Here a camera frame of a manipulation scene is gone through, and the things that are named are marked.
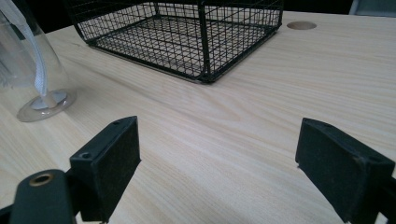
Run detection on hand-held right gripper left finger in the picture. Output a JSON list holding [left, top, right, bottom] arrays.
[[69, 115, 142, 224]]

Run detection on clear glass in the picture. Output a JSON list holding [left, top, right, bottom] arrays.
[[0, 0, 78, 123]]

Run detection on black wire mesh basket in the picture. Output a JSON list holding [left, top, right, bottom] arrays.
[[64, 0, 285, 84]]

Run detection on white ribbed strap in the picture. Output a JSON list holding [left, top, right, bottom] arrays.
[[0, 0, 49, 97]]

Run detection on grey chair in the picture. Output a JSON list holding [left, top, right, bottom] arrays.
[[348, 0, 396, 18]]

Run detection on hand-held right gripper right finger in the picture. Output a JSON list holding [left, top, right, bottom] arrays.
[[294, 117, 396, 224]]

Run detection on round desk cable hole cover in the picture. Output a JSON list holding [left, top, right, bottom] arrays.
[[286, 21, 318, 31]]

